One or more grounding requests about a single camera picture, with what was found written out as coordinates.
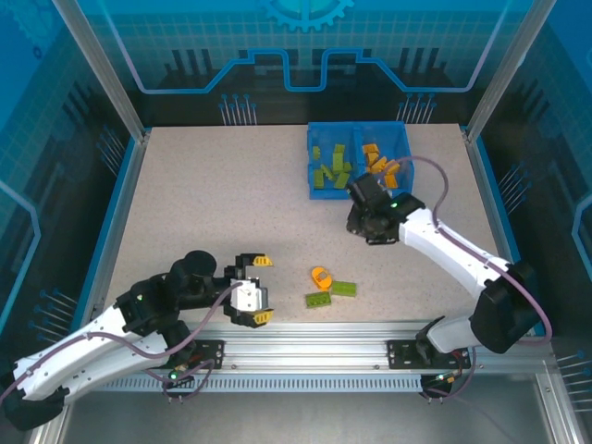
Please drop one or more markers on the orange lego brick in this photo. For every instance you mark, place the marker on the orange lego brick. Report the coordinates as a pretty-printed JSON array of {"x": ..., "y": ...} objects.
[
  {"x": 372, "y": 159},
  {"x": 392, "y": 181},
  {"x": 370, "y": 149},
  {"x": 393, "y": 166},
  {"x": 380, "y": 165}
]

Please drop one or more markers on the small green lego brick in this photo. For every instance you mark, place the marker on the small green lego brick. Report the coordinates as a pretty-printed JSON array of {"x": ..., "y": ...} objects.
[{"x": 329, "y": 172}]

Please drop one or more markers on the blue two-compartment plastic bin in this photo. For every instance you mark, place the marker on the blue two-compartment plastic bin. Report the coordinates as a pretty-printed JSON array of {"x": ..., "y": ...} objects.
[{"x": 393, "y": 139}]

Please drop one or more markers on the small connector board with LED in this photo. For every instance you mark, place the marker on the small connector board with LED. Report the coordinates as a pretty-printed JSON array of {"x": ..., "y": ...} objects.
[
  {"x": 176, "y": 375},
  {"x": 444, "y": 378}
]

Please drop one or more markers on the aluminium mounting rail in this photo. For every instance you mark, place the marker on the aluminium mounting rail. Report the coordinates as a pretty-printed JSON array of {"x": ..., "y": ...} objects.
[{"x": 300, "y": 347}]

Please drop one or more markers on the aluminium frame post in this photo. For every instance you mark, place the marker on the aluminium frame post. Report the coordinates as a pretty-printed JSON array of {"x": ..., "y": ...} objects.
[
  {"x": 504, "y": 78},
  {"x": 106, "y": 78}
]

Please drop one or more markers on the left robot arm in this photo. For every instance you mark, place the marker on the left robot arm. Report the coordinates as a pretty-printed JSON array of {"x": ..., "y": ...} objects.
[{"x": 92, "y": 347}]

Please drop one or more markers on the orange round lego piece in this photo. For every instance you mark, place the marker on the orange round lego piece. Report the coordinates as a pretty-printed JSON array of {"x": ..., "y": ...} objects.
[{"x": 321, "y": 277}]

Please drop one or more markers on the aluminium table side rail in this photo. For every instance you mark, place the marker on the aluminium table side rail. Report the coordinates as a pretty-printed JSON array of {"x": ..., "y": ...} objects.
[
  {"x": 483, "y": 185},
  {"x": 131, "y": 185}
]

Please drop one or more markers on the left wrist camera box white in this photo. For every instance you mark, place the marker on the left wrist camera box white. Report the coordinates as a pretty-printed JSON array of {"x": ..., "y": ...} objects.
[{"x": 249, "y": 296}]

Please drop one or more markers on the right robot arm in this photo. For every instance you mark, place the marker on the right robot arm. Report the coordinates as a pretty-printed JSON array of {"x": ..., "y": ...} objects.
[{"x": 444, "y": 245}]

